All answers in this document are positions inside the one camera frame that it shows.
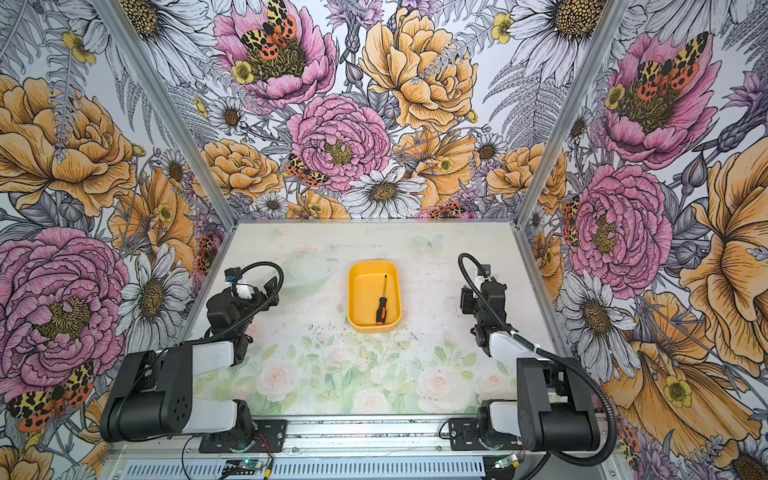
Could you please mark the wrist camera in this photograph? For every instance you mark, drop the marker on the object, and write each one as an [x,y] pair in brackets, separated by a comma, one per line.
[232,275]
[483,273]

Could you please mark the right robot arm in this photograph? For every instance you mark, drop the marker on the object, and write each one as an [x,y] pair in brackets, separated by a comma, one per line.
[551,408]

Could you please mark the green circuit board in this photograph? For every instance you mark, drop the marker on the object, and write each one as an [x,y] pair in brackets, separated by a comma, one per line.
[247,467]
[509,461]

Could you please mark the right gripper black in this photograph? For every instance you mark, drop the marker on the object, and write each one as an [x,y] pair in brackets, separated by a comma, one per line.
[467,296]

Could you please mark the black orange screwdriver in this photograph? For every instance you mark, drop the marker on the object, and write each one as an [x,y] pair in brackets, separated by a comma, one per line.
[381,312]

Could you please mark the green circuit board right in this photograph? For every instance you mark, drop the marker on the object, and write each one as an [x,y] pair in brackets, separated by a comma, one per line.
[509,461]

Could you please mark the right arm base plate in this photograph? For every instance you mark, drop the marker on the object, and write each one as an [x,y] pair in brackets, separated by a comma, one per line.
[470,434]

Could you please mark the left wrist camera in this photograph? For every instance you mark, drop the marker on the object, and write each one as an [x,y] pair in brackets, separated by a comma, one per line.
[232,275]

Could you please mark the aluminium front rail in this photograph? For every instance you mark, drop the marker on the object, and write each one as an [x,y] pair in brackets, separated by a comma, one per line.
[347,447]

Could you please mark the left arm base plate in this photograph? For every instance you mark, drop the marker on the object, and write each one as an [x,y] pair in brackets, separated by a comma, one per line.
[261,436]

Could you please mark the green circuit board left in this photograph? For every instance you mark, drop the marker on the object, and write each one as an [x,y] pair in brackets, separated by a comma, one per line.
[247,467]

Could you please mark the yellow plastic bin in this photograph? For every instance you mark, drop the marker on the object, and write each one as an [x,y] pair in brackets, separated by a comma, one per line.
[365,281]

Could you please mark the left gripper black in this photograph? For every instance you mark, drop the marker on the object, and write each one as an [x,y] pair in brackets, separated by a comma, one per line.
[270,288]

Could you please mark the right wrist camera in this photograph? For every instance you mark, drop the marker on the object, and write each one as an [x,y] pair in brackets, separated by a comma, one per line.
[483,273]

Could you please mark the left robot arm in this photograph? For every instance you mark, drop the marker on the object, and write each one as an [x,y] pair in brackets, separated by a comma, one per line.
[152,395]

